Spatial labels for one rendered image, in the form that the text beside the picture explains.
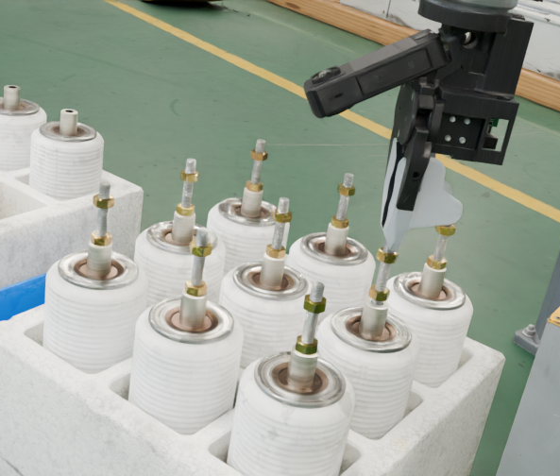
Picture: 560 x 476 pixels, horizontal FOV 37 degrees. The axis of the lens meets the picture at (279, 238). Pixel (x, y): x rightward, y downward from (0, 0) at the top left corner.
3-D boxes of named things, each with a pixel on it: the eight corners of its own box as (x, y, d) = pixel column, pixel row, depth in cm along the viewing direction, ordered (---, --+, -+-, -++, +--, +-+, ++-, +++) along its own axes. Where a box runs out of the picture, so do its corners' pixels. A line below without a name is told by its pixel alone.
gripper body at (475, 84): (500, 175, 67) (543, 24, 62) (396, 160, 67) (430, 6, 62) (478, 144, 74) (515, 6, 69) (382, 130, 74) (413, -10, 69)
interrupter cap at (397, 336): (342, 355, 74) (344, 348, 73) (321, 311, 80) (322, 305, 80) (422, 356, 75) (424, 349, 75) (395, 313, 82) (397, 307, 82)
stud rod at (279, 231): (266, 266, 83) (278, 196, 80) (276, 266, 83) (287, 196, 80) (269, 271, 82) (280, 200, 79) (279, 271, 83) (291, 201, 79)
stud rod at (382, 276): (370, 314, 76) (386, 239, 73) (368, 309, 77) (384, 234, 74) (381, 314, 77) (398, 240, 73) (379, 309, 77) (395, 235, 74)
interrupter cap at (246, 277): (224, 266, 86) (225, 260, 85) (294, 266, 88) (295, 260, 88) (243, 304, 79) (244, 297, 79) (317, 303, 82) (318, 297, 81)
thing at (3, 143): (14, 205, 133) (17, 93, 125) (56, 227, 128) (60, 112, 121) (-39, 219, 125) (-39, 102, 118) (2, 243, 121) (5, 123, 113)
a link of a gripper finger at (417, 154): (416, 217, 68) (441, 111, 64) (398, 215, 68) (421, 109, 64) (407, 197, 72) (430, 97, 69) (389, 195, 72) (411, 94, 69)
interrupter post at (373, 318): (362, 340, 76) (368, 309, 75) (354, 326, 79) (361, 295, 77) (386, 340, 77) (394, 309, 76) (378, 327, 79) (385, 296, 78)
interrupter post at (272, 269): (255, 278, 84) (260, 248, 83) (278, 278, 85) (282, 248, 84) (262, 290, 82) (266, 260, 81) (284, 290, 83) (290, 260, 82)
